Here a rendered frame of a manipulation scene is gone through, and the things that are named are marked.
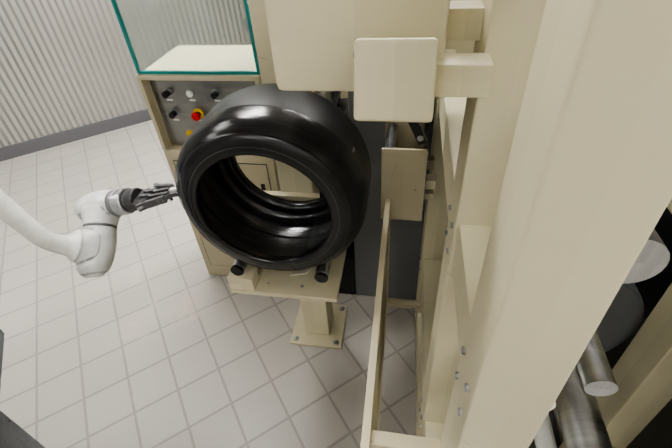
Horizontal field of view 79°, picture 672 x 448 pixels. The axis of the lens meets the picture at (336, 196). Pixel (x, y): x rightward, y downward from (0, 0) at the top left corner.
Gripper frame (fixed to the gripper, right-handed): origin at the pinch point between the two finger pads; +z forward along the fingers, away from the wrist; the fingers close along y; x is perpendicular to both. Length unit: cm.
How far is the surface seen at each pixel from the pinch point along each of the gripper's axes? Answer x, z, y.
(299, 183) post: 21.9, 26.3, 26.3
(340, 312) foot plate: 119, 10, 41
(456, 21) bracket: -36, 88, -28
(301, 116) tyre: -17, 49, -3
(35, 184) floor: 50, -255, 139
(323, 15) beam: -44, 71, -36
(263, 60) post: -24.9, 32.4, 26.0
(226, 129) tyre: -20.5, 31.8, -9.5
